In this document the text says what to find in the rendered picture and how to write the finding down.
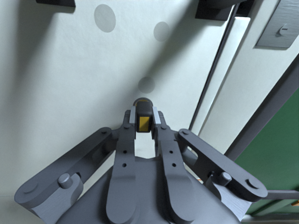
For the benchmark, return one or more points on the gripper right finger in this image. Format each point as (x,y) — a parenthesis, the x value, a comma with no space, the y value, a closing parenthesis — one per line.
(217,158)

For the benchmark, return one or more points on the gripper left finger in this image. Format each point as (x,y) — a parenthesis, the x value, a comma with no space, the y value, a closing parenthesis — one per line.
(70,161)

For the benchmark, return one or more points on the black key with yellow tag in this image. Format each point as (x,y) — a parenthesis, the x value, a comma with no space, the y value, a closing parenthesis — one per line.
(144,116)

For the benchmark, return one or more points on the white cab door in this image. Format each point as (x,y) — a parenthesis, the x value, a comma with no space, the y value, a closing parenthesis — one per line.
(81,77)

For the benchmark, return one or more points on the white cab body panel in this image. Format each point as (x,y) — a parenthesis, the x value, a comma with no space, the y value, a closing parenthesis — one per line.
(247,77)

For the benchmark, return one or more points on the black door seal strip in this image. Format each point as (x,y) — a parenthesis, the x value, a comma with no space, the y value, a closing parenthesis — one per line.
(216,67)

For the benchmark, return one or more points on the grey lock plate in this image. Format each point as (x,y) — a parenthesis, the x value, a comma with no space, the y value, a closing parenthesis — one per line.
(271,37)

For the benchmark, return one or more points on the grey keyway knob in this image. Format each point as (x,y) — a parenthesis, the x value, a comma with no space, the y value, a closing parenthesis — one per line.
(282,30)

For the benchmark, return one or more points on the green panel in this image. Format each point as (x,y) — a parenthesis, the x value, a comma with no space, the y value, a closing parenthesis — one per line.
(278,144)

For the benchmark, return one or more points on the grey horizontal bar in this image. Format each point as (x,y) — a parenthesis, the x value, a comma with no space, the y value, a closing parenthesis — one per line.
(283,194)

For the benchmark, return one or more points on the black hinge block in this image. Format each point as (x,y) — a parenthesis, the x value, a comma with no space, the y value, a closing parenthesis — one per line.
(57,4)
(212,10)

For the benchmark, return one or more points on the grey frame rail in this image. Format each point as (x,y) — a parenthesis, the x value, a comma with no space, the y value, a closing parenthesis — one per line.
(264,116)

